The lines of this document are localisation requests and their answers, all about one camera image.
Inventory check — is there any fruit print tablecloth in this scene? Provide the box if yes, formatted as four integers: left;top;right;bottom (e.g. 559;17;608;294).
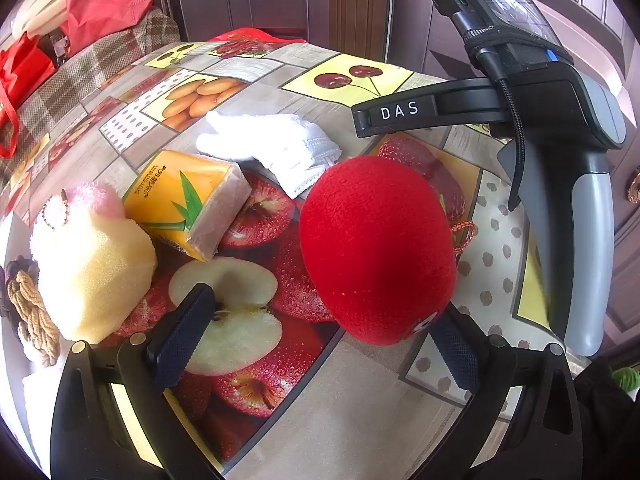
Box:
0;27;591;480

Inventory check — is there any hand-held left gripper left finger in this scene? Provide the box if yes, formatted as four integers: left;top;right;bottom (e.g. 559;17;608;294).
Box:
50;282;223;480

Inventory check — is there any cream padded cushion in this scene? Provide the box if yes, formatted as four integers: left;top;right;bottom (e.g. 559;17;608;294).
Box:
10;0;68;38

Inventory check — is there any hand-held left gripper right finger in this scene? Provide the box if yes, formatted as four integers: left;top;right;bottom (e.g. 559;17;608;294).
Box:
430;302;583;480

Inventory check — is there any shiny red handled bag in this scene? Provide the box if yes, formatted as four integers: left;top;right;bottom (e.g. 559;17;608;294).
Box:
0;32;57;160

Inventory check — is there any red cloth bag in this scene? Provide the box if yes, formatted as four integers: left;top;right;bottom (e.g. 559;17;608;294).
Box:
65;0;156;53

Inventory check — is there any white glove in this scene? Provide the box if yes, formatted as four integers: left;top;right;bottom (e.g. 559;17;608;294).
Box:
195;110;343;200

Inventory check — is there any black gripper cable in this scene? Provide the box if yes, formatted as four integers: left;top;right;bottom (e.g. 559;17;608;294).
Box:
450;10;531;211

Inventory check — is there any red plush apple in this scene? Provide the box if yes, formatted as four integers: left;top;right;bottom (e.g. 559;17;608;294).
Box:
299;156;478;346

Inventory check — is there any brown wooden door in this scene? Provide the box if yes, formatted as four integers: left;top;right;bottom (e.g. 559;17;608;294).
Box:
165;0;441;81

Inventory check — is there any pale yellow sponge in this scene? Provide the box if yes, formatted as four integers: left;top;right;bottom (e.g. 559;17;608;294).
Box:
37;205;158;343

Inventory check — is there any beige scrunchie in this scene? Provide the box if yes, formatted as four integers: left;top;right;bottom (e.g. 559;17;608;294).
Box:
17;322;63;368

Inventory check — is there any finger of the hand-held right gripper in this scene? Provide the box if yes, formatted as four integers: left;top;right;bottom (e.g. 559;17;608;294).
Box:
351;102;375;140

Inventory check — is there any yellow tissue pack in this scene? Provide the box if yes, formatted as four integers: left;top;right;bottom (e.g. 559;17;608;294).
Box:
122;150;253;263

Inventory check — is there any pink plush toy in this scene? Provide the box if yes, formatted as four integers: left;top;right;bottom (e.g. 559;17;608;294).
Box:
29;182;126;261

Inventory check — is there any tan braided scrunchie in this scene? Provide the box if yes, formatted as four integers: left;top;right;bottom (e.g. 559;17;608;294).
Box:
7;270;61;356

